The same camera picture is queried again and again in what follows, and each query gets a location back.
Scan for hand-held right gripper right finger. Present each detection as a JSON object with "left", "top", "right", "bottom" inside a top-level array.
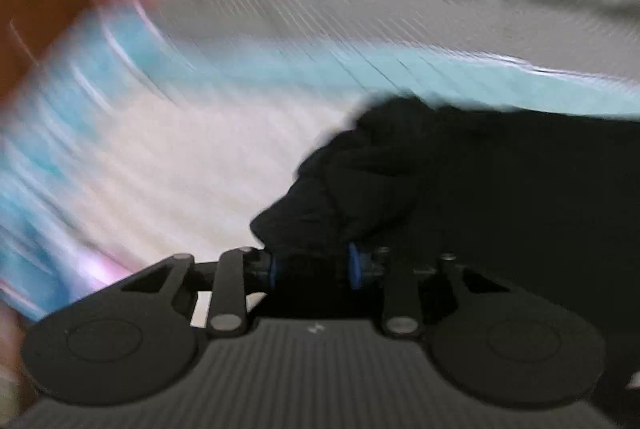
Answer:
[{"left": 347, "top": 241, "right": 508, "bottom": 339}]

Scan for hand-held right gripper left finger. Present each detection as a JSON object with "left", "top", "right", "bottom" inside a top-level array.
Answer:
[{"left": 117, "top": 246, "right": 281, "bottom": 339}]

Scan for black pants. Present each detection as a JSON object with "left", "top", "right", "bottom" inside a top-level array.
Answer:
[{"left": 250, "top": 95, "right": 640, "bottom": 427}]

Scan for teal grey quilted bedspread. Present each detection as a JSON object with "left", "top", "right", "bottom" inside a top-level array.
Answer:
[{"left": 0, "top": 0, "right": 640, "bottom": 325}]

